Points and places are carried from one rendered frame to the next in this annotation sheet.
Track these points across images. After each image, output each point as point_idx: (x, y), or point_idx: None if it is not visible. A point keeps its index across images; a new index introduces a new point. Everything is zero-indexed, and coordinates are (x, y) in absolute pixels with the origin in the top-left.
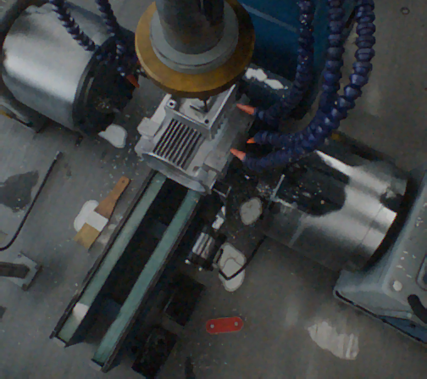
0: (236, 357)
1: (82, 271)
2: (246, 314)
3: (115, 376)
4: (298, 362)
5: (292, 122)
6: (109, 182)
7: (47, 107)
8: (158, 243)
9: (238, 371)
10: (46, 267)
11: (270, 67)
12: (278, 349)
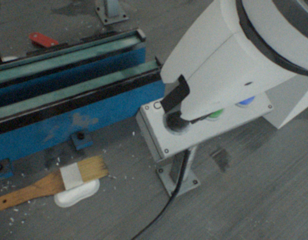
0: (56, 27)
1: (120, 140)
2: (24, 41)
3: (145, 62)
4: (22, 5)
5: None
6: (21, 213)
7: None
8: (16, 77)
9: (63, 22)
10: (152, 166)
11: None
12: (27, 16)
